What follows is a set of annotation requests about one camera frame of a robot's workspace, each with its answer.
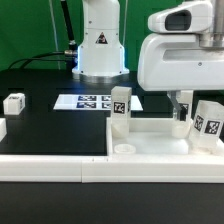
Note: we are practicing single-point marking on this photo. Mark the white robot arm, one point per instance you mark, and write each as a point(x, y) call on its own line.
point(102, 57)

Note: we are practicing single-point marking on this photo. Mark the white sheet with AprilTags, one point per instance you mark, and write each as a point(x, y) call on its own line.
point(82, 102)

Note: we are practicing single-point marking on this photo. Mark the white U-shaped obstacle fence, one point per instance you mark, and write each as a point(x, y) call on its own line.
point(199, 168)

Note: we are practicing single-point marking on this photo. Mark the white square table top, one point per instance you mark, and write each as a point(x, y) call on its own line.
point(147, 136)

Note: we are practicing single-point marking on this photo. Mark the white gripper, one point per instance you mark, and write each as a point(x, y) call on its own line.
point(176, 62)

